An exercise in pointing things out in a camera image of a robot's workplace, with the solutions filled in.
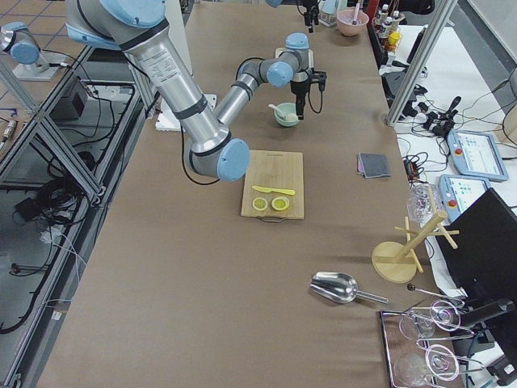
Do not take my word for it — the metal scoop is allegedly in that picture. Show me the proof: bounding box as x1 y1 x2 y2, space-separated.
309 272 389 305

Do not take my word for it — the lower teach pendant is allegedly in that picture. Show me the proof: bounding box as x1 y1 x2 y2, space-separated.
438 174 491 222

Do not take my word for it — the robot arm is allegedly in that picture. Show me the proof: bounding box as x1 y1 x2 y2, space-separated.
266 0 319 33
65 1 313 181

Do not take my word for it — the yellow plastic knife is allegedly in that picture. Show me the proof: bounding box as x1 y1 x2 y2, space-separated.
251 185 296 196

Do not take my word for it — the white steamed bun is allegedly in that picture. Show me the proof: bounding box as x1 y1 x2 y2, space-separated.
285 113 298 121

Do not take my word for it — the bamboo cutting board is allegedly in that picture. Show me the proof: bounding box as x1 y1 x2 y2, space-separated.
241 150 305 220

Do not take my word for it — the cream rectangular tray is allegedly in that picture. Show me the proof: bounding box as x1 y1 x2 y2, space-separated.
275 48 314 74

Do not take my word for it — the wooden mug tree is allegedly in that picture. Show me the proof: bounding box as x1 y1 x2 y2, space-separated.
372 210 460 284

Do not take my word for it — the white ceramic spoon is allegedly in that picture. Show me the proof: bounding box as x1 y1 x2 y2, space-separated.
267 103 285 116

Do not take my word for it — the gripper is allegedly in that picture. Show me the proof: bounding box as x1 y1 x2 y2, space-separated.
302 0 319 32
290 74 310 120

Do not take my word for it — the front lemon slice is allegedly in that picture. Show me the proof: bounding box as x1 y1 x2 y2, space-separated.
252 197 268 212

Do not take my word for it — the mint green bowl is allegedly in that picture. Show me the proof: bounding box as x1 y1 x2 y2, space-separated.
274 103 300 128

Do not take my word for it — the teach pendant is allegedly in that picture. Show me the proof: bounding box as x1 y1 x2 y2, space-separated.
438 174 491 222
446 129 509 182

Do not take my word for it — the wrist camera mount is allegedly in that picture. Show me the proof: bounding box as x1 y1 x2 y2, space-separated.
309 70 327 93

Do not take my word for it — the pink bowl with ice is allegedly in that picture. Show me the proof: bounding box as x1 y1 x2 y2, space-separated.
336 9 369 37

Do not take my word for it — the upper teach pendant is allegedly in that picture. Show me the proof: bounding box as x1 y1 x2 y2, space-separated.
446 129 509 182

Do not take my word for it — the metal muddler in bowl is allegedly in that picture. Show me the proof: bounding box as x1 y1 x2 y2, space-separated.
352 0 363 25

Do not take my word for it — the aluminium frame post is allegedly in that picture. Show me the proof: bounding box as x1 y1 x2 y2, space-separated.
385 0 458 127

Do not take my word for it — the black monitor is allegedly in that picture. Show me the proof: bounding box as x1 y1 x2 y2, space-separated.
436 188 516 302

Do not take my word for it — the folded grey cloth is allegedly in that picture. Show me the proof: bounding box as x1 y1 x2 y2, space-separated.
357 153 391 179

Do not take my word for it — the black wire glass rack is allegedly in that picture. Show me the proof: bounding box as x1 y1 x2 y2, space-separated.
379 300 485 387

